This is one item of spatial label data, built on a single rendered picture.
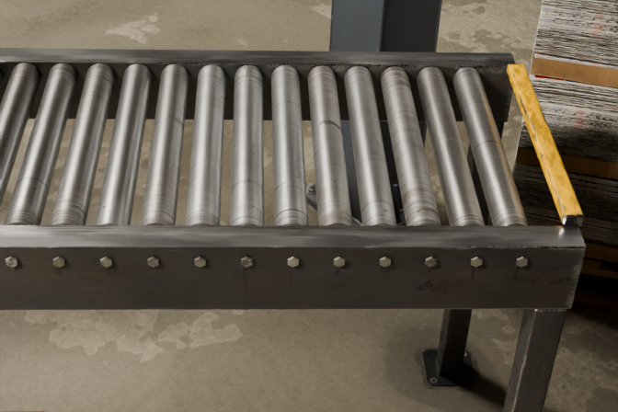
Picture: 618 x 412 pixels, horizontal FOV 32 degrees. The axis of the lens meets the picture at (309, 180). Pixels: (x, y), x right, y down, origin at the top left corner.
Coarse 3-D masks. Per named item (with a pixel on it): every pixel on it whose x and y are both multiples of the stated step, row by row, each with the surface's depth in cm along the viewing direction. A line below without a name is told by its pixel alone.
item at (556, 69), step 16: (544, 64) 225; (560, 64) 224; (576, 64) 223; (576, 80) 225; (592, 80) 224; (608, 80) 223; (528, 160) 239; (576, 160) 236; (592, 160) 235; (608, 176) 236; (592, 256) 250; (608, 256) 249
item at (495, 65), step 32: (0, 64) 186; (32, 64) 186; (128, 64) 187; (160, 64) 187; (192, 64) 188; (224, 64) 188; (256, 64) 188; (288, 64) 188; (320, 64) 189; (352, 64) 189; (384, 64) 189; (416, 64) 190; (448, 64) 190; (480, 64) 191; (0, 96) 190; (192, 96) 192; (416, 96) 193
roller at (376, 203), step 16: (352, 80) 186; (368, 80) 186; (352, 96) 182; (368, 96) 181; (352, 112) 178; (368, 112) 177; (352, 128) 176; (368, 128) 173; (352, 144) 173; (368, 144) 169; (368, 160) 166; (384, 160) 168; (368, 176) 163; (384, 176) 163; (368, 192) 160; (384, 192) 160; (368, 208) 157; (384, 208) 156; (368, 224) 154; (384, 224) 153
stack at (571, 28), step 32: (544, 0) 216; (576, 0) 215; (608, 0) 213; (544, 32) 220; (576, 32) 218; (608, 32) 217; (608, 64) 221; (544, 96) 229; (576, 96) 227; (608, 96) 225; (576, 128) 231; (608, 128) 229; (608, 160) 234; (544, 192) 244; (576, 192) 242; (608, 192) 239; (544, 224) 249; (608, 224) 244
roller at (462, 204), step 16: (432, 80) 186; (432, 96) 182; (448, 96) 183; (432, 112) 178; (448, 112) 178; (432, 128) 176; (448, 128) 174; (432, 144) 173; (448, 144) 170; (448, 160) 167; (464, 160) 168; (448, 176) 164; (464, 176) 163; (448, 192) 162; (464, 192) 160; (448, 208) 160; (464, 208) 157; (464, 224) 154; (480, 224) 154
